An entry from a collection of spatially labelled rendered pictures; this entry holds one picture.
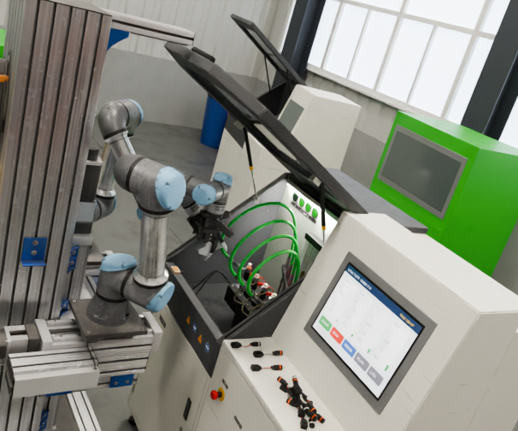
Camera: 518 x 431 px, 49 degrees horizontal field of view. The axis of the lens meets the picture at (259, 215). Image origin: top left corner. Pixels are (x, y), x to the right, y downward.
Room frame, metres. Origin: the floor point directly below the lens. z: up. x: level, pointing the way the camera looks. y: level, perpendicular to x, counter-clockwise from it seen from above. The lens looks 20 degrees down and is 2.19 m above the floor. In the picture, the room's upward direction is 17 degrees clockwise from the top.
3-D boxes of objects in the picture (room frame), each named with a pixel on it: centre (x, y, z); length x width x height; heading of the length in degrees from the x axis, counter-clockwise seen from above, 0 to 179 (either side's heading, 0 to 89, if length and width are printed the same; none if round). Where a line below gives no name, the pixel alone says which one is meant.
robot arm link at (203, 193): (1.98, 0.22, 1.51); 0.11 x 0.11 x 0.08; 72
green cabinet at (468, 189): (5.15, -1.55, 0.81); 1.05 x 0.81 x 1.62; 31
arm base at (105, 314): (1.75, 0.41, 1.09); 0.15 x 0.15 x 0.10
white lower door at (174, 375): (2.20, 0.19, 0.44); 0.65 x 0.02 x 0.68; 34
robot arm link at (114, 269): (1.75, 0.41, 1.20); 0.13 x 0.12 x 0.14; 72
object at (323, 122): (5.86, 0.13, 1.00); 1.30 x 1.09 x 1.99; 23
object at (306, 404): (1.65, -0.31, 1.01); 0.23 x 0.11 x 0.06; 34
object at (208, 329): (2.21, 0.17, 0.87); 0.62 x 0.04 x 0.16; 34
